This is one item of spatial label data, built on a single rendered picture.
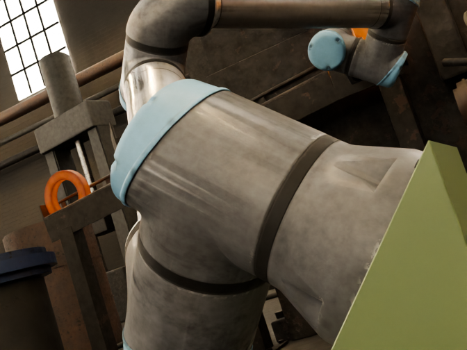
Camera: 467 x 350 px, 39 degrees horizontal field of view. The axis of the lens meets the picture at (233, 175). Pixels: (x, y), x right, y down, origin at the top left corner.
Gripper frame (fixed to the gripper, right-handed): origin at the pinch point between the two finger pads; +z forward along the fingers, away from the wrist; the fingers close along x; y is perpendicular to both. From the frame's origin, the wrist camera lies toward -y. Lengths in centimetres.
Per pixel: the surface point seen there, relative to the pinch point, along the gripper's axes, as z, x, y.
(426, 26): -5.8, -20.4, -3.4
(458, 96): -25.1, -22.8, -20.4
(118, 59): 576, 385, 81
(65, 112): 432, 395, 41
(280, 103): -7.0, 24.1, -7.5
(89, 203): -9, 98, -14
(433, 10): -4.9, -23.6, -0.2
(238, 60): 14.1, 37.8, 9.1
